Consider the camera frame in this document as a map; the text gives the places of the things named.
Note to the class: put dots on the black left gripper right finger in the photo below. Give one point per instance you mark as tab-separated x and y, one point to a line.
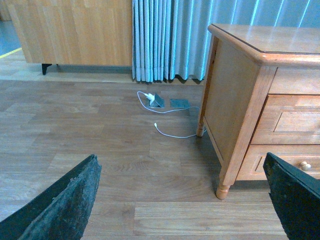
295	196

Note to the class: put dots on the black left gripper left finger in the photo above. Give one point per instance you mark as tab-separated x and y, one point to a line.
62	211

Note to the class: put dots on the lower drawer wooden knob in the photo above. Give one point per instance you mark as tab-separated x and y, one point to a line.
305	166

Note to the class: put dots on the wooden nightstand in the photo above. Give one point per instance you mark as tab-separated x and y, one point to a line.
245	65

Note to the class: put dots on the white charger plug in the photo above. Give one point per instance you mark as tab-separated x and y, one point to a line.
150	96

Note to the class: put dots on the open metal floor socket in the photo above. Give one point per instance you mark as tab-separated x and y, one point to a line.
158	102

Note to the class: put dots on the black cabinet leg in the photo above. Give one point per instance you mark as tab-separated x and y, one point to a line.
44	67

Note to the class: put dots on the light wooden cabinet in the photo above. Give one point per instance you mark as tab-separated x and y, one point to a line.
74	32

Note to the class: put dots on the grey pleated curtain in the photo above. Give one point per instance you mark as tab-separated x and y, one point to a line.
171	37

